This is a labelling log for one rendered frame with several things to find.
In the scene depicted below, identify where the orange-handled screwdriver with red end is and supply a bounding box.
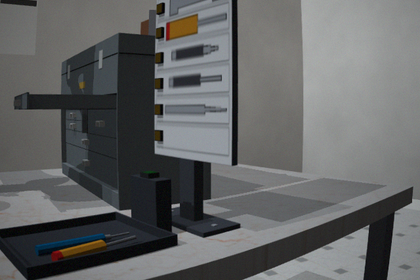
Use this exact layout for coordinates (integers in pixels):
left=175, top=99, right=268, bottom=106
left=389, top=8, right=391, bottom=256
left=51, top=236, right=137, bottom=261

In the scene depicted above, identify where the blue-handled tool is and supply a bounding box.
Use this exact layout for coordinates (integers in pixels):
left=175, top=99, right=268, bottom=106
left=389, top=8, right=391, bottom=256
left=35, top=232, right=129, bottom=256

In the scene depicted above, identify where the dark grey drawer chest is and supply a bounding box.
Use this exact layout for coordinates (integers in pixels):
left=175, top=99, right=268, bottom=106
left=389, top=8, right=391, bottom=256
left=14, top=33, right=180, bottom=210

